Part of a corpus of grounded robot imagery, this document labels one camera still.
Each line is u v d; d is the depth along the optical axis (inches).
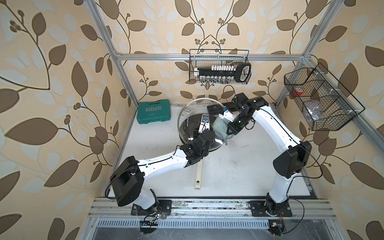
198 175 29.5
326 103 28.5
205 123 24.9
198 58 35.9
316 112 28.4
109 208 29.7
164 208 29.1
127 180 16.6
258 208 28.9
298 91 31.8
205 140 22.1
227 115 29.3
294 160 18.0
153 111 43.9
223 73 33.5
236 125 27.8
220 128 31.0
